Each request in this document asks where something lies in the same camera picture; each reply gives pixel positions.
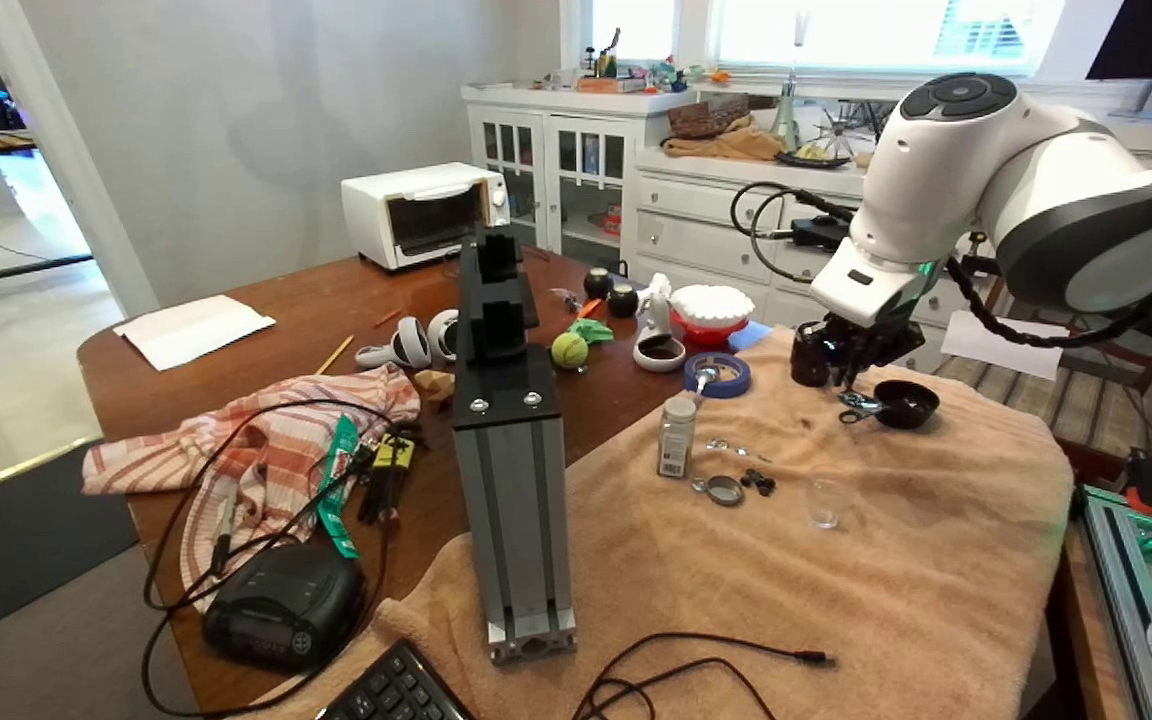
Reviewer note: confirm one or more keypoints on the wooden chair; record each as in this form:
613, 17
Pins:
1136, 385

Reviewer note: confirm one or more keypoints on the green handled tool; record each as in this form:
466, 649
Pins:
334, 484

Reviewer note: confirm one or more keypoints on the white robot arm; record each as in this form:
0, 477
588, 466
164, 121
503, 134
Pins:
969, 152

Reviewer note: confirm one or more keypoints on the blue tape roll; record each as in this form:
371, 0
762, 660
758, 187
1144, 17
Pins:
718, 375

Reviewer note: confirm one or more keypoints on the dark brown mug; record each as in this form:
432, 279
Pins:
815, 354

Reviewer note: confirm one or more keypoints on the black keyboard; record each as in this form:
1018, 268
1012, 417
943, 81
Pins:
397, 684

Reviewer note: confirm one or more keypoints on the aluminium camera post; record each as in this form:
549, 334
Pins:
508, 458

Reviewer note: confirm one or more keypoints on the striped cloth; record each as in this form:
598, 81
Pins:
252, 458

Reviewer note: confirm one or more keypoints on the green tennis ball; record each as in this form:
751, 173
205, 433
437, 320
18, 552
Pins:
570, 348

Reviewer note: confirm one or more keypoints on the black round object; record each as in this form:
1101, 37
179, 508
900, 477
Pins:
623, 297
598, 283

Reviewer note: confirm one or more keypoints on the white paper sheet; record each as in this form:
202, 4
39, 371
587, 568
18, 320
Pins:
194, 330

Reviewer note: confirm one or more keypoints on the metal spoon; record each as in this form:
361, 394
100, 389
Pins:
856, 405

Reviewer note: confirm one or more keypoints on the green robot base frame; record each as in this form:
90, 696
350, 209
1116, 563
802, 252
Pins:
1150, 586

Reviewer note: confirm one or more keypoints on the tan towel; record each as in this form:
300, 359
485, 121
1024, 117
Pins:
927, 607

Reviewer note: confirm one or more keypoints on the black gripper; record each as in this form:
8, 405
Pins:
849, 348

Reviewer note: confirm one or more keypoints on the clear glass cup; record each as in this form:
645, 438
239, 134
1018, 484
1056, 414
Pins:
824, 504

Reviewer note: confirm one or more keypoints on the white sideboard cabinet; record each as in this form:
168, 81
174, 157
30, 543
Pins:
688, 209

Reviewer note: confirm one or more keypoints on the red bowl with filters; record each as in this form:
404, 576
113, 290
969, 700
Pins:
708, 312

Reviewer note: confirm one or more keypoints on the black clock radio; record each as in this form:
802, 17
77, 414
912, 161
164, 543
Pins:
287, 608

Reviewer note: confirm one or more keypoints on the white toaster oven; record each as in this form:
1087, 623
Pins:
420, 215

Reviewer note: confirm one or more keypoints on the black measuring cup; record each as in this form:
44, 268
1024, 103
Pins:
900, 405

